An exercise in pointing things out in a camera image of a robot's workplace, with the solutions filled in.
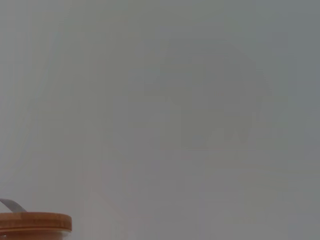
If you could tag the glass water dispenser jar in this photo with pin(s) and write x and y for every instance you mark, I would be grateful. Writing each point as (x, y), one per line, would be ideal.
(37, 237)

